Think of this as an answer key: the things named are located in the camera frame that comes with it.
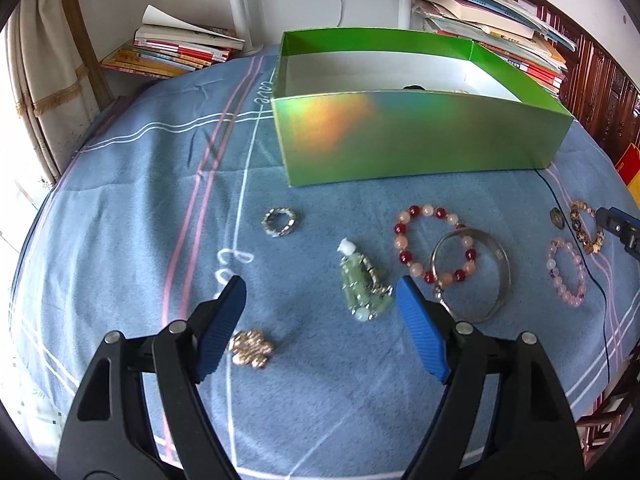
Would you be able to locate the yellow and red box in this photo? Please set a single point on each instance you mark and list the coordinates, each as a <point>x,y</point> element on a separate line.
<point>631,162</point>

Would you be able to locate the green jade pendant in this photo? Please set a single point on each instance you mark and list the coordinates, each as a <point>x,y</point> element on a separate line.
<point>357,280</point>

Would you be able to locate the silver bangle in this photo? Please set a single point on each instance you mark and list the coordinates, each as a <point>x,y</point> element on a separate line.
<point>503,260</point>

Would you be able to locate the gold knot brooch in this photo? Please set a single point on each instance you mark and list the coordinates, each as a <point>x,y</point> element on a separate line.
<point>251,349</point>

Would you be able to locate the small black item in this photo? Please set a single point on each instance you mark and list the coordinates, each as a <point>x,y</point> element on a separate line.
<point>414,87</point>

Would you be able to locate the brown wooden post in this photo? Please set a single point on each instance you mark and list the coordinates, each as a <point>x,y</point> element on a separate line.
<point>87,35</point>

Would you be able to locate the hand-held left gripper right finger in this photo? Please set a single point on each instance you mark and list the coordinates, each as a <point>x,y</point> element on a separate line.
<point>420,330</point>

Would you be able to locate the beige curtain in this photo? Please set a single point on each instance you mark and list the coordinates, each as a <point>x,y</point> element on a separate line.
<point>35,75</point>

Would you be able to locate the blue striped bedsheet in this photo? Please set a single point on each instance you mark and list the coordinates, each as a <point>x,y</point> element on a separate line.
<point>150,200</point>

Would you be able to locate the shiny green cardboard box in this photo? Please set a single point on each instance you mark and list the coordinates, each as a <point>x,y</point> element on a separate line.
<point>400,135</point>

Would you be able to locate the small dark metal pendant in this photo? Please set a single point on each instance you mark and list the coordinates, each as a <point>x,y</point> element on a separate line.
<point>556,218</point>

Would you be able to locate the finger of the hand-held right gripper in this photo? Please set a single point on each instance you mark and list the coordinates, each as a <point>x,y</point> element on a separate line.
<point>620,227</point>

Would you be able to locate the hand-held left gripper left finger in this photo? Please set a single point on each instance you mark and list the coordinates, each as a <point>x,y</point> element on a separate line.
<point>220,330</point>

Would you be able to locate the pile of books and papers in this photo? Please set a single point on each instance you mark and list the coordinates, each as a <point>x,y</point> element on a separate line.
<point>500,25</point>

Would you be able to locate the stack of red-spined books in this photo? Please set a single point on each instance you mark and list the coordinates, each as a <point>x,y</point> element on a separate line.
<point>170,50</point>

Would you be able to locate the carved wooden headboard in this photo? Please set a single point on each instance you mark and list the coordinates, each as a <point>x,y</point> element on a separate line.
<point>595,70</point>

